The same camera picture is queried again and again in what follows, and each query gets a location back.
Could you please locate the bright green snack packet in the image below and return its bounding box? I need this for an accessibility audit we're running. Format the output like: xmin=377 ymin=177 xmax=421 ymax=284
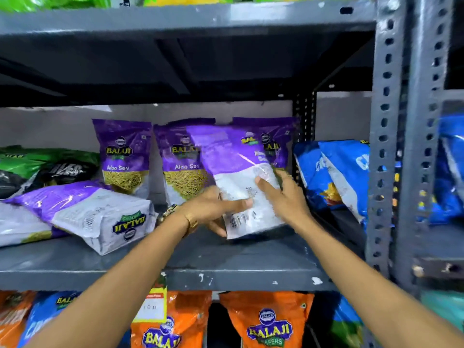
xmin=0 ymin=0 xmax=112 ymax=13

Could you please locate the yellow white shelf price tag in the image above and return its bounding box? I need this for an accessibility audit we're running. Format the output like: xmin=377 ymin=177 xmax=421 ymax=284
xmin=133 ymin=273 xmax=168 ymax=324

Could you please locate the teal snack packet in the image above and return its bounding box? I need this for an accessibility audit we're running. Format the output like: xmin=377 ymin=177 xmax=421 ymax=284
xmin=421 ymin=290 xmax=464 ymax=332

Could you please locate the orange snack packet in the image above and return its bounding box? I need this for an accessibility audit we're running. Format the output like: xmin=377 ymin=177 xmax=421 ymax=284
xmin=219 ymin=291 xmax=315 ymax=348
xmin=0 ymin=291 xmax=37 ymax=348
xmin=130 ymin=291 xmax=213 ymax=348

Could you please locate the person's left forearm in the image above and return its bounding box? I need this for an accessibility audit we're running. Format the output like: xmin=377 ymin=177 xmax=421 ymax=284
xmin=25 ymin=211 xmax=193 ymax=348

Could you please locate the gold wrist bracelet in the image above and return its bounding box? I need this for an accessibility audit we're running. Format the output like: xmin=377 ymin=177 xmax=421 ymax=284
xmin=157 ymin=204 xmax=199 ymax=239

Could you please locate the person's right forearm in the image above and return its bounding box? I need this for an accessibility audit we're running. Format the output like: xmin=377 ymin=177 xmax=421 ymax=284
xmin=290 ymin=214 xmax=464 ymax=348

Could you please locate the purple white snack packet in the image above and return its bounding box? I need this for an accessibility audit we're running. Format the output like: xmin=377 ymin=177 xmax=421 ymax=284
xmin=0 ymin=201 xmax=70 ymax=248
xmin=92 ymin=119 xmax=153 ymax=199
xmin=232 ymin=117 xmax=298 ymax=171
xmin=153 ymin=119 xmax=218 ymax=208
xmin=7 ymin=180 xmax=158 ymax=256
xmin=186 ymin=124 xmax=288 ymax=240

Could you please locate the person's left hand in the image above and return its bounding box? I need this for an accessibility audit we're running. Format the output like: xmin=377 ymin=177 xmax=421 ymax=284
xmin=180 ymin=185 xmax=254 ymax=238

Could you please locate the green black snack packet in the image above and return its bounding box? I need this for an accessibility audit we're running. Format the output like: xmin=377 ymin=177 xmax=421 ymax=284
xmin=0 ymin=145 xmax=101 ymax=200

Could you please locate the blue green snack packet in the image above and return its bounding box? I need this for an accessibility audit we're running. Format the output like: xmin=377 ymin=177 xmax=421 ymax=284
xmin=329 ymin=296 xmax=364 ymax=348

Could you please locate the person's right hand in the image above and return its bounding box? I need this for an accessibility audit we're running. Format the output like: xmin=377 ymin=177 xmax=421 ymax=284
xmin=255 ymin=169 xmax=315 ymax=232

